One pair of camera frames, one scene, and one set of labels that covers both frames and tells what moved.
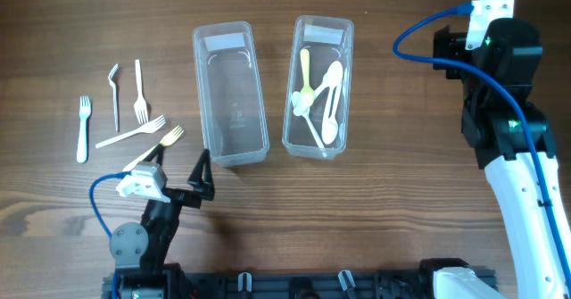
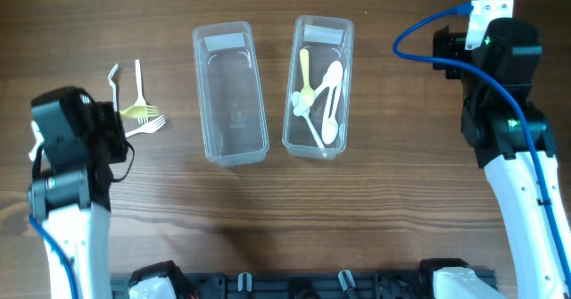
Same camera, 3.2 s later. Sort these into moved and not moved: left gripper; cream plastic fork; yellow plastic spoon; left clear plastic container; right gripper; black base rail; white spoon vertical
Moved: cream plastic fork; left gripper
Not moved: white spoon vertical; yellow plastic spoon; right gripper; black base rail; left clear plastic container
